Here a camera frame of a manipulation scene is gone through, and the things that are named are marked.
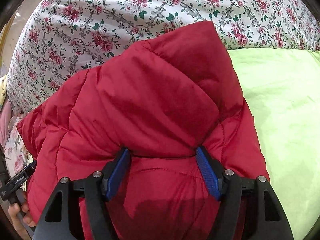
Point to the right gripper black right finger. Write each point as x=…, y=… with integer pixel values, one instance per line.
x=249, y=208

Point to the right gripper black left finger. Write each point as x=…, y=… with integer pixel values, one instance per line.
x=77, y=207

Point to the red quilted puffer jacket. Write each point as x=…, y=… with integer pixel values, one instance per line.
x=161, y=99

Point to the person's left hand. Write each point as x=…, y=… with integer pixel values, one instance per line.
x=21, y=217

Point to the large floral pastel pillow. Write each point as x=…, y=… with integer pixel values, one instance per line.
x=15, y=152

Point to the pink pillow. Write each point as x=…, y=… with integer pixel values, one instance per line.
x=6, y=114

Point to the yellow floral pillow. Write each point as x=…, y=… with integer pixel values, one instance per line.
x=3, y=89

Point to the light green bed sheet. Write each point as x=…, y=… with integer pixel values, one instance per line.
x=281, y=87

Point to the small rose floral quilt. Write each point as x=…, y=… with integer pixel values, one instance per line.
x=62, y=37

